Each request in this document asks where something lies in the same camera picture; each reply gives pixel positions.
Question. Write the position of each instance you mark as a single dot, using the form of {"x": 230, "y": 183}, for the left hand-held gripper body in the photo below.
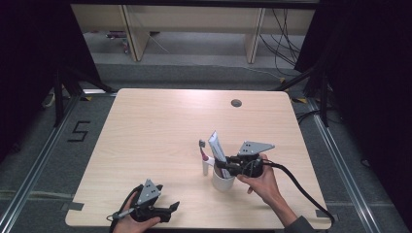
{"x": 148, "y": 194}

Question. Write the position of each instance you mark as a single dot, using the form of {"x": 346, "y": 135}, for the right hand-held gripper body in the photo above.
{"x": 251, "y": 152}

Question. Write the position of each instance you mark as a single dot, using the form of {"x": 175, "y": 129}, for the white cup with side holder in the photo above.
{"x": 223, "y": 185}

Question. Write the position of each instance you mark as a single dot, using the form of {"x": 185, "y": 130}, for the white and purple toothpaste tube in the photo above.
{"x": 216, "y": 145}

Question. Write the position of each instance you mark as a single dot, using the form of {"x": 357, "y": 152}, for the pink toothbrush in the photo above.
{"x": 203, "y": 154}

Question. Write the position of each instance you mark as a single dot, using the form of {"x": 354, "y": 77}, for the person's left hand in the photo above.
{"x": 129, "y": 225}

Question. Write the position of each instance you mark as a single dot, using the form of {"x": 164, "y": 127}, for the person's right hand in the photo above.
{"x": 264, "y": 186}

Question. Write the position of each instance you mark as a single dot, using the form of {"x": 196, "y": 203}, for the yellow and black floor tape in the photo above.
{"x": 300, "y": 100}
{"x": 86, "y": 98}

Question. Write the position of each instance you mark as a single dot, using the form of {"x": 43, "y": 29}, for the grey tape piece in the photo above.
{"x": 74, "y": 206}
{"x": 320, "y": 213}

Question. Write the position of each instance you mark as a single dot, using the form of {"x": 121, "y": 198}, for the black metal stand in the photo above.
{"x": 59, "y": 97}
{"x": 324, "y": 97}

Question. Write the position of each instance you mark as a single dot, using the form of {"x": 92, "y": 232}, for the black curtain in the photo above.
{"x": 29, "y": 64}
{"x": 366, "y": 81}

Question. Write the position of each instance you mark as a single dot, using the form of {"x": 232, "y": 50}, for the light wooden shelf unit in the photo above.
{"x": 194, "y": 19}

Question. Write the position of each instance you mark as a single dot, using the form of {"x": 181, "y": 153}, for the aluminium floor rail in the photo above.
{"x": 340, "y": 161}
{"x": 35, "y": 168}

